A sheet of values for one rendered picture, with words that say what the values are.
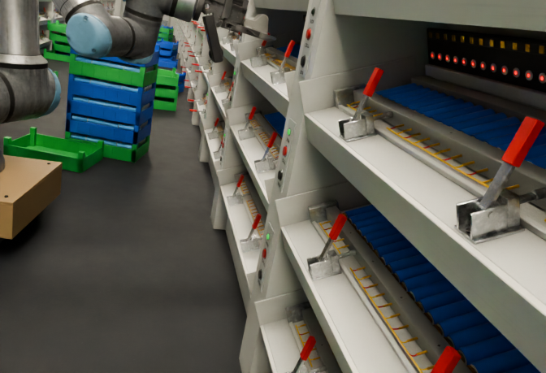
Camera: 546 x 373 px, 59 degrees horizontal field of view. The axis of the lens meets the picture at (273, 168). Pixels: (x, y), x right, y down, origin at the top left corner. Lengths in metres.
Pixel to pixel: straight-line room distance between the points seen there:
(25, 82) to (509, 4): 1.29
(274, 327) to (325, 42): 0.49
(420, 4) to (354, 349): 0.36
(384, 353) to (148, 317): 0.70
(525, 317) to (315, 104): 0.50
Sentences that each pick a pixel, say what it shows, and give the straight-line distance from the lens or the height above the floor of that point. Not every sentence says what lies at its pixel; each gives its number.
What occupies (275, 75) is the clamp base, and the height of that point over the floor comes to 0.56.
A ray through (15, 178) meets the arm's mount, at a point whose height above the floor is 0.16.
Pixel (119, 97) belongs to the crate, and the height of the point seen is 0.26.
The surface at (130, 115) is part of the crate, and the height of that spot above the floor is 0.20.
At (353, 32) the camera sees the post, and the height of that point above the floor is 0.67.
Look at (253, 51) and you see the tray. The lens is 1.43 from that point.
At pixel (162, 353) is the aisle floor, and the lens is 1.06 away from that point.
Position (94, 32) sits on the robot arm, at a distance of 1.11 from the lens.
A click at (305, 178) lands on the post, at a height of 0.43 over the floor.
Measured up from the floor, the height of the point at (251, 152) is 0.35.
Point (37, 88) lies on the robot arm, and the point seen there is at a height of 0.37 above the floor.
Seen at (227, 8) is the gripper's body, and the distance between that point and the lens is 1.22.
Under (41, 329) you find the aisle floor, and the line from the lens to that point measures 1.12.
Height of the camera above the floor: 0.67
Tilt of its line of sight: 17 degrees down
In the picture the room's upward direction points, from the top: 11 degrees clockwise
